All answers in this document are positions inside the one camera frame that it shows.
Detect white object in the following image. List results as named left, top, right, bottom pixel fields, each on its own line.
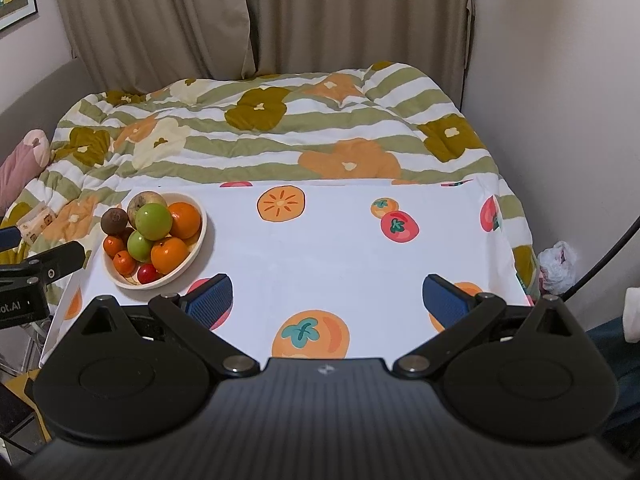
left=622, top=287, right=640, bottom=343

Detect dark blue cloth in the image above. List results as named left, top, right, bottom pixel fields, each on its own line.
left=585, top=325, right=640, bottom=441

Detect white persimmon print tablecloth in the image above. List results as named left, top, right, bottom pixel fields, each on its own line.
left=39, top=180, right=533, bottom=368

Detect pink plush pillow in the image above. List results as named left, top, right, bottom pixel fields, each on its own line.
left=0, top=129, right=51, bottom=213

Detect black cable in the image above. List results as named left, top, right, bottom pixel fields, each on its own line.
left=565, top=212, right=640, bottom=303

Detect grey upholstered bed frame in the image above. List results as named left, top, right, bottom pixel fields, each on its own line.
left=0, top=57, right=81, bottom=161

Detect cream bowl with duck print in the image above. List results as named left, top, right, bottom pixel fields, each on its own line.
left=102, top=191, right=208, bottom=291

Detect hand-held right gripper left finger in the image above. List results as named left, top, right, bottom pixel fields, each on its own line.
left=65, top=273, right=261, bottom=377

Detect brown kiwi with sticker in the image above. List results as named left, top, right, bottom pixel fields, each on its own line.
left=100, top=208, right=132, bottom=237

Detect small snack packet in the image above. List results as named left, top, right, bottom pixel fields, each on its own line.
left=17, top=203, right=56, bottom=243

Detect white plastic bag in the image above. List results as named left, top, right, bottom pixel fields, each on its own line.
left=537, top=241, right=578, bottom=295

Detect striped floral blanket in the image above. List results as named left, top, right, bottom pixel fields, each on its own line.
left=0, top=61, right=541, bottom=306

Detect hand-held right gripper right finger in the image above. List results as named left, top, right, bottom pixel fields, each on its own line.
left=392, top=274, right=591, bottom=376

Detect small green apple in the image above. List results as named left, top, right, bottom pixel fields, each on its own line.
left=126, top=230, right=155, bottom=262

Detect large green apple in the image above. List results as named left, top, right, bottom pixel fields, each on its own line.
left=136, top=203, right=173, bottom=241

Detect yellowish red apple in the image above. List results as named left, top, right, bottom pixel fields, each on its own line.
left=126, top=190, right=168, bottom=226

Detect beige curtain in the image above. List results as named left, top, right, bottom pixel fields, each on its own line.
left=50, top=0, right=476, bottom=86

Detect large orange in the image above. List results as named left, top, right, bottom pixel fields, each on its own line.
left=150, top=236, right=190, bottom=275

